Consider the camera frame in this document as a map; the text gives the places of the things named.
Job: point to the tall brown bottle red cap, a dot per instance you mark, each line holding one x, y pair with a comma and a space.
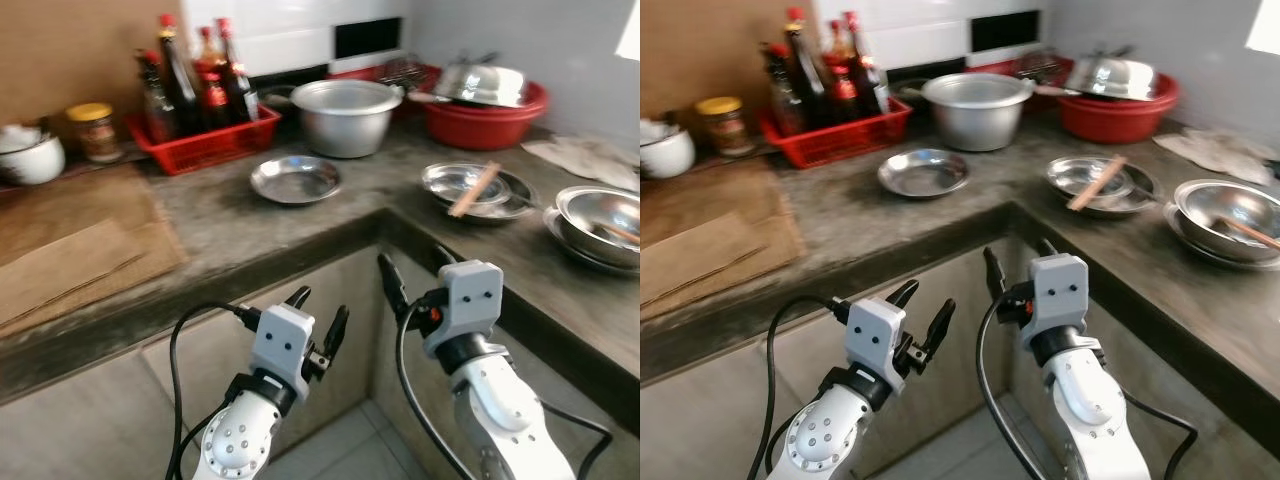
240, 90
870, 85

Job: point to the wooden chopstick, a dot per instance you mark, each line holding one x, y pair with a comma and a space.
1250, 232
620, 234
1097, 183
474, 190

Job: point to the glass jar yellow lid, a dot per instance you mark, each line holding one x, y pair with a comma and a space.
97, 135
724, 128

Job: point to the white ceramic lidded pot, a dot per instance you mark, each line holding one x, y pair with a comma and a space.
668, 155
35, 160

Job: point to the upright cardboard sheet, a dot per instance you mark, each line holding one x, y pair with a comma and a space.
80, 50
710, 45

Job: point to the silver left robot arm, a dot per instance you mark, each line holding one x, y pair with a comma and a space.
235, 440
825, 435

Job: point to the amber bottle red cap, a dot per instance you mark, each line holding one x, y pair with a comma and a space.
207, 50
836, 45

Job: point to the large steel bowl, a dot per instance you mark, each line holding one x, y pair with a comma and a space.
1210, 208
590, 215

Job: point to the wide steel bowl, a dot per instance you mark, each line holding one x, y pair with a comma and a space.
560, 245
1182, 238

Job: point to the shallow steel dish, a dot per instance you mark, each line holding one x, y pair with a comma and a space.
922, 173
295, 180

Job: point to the dark bottle yellow cap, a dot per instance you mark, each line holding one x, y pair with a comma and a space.
182, 90
810, 85

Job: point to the large aluminium pot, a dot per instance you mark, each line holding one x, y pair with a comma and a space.
345, 125
975, 120

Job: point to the wide steel plate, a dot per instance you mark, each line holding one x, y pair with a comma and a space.
1145, 195
520, 200

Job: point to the small steel dish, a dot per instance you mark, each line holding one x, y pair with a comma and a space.
1065, 178
440, 185

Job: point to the steel dome lid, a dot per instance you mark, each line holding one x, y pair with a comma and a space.
485, 85
1112, 78

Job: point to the short bottle red label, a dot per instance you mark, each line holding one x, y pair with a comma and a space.
215, 100
845, 95

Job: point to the small flat cardboard piece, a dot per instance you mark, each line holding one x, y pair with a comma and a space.
60, 270
690, 262

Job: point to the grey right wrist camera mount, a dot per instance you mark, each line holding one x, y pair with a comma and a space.
465, 300
1060, 290

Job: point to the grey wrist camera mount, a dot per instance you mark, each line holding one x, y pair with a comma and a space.
282, 340
875, 335
465, 300
1060, 290

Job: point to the clear bottle red cap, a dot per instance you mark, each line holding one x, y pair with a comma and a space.
167, 20
796, 15

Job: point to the red plastic basin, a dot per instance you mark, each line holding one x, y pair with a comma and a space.
1115, 122
485, 128

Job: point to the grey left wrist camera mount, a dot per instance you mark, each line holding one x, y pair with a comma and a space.
875, 335
282, 340

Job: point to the red plastic basket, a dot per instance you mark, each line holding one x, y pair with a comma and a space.
210, 148
840, 142

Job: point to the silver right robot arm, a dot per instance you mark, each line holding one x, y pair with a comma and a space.
1090, 400
505, 410

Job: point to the large flat cardboard piece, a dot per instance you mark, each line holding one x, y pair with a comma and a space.
90, 200
720, 195

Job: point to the white crumpled cloth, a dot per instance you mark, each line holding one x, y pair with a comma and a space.
1215, 152
580, 160

